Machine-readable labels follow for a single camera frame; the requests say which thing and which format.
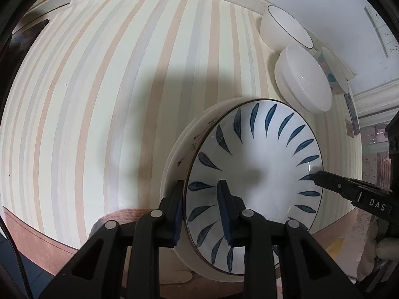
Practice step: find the plain white bowl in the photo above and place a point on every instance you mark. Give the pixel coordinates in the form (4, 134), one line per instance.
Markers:
(307, 74)

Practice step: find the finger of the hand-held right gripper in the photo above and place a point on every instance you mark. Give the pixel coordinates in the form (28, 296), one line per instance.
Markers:
(343, 187)

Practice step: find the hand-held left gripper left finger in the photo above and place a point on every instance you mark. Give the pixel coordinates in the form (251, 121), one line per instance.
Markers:
(177, 215)

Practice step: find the white bowl with blue dots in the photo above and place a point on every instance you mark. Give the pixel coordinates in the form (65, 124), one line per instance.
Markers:
(331, 74)

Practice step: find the blue leaf pattern bowl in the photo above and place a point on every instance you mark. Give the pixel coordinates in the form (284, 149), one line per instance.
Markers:
(261, 149)

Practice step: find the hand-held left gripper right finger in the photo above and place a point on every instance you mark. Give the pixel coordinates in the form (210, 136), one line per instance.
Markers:
(225, 215)

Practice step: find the white bowl with blue rim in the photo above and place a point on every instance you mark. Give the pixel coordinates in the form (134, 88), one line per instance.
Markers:
(288, 31)

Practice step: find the white floral plate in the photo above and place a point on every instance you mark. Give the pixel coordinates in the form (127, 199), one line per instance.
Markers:
(184, 149)

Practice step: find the striped tablecloth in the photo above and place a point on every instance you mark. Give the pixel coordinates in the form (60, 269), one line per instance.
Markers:
(109, 99)

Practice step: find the white flat plate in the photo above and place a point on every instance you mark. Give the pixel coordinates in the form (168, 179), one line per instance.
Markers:
(346, 68)

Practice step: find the white wall socket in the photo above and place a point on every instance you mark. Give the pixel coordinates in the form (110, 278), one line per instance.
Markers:
(382, 32)

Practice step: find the person's right hand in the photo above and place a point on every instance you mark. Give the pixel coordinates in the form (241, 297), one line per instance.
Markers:
(367, 255)

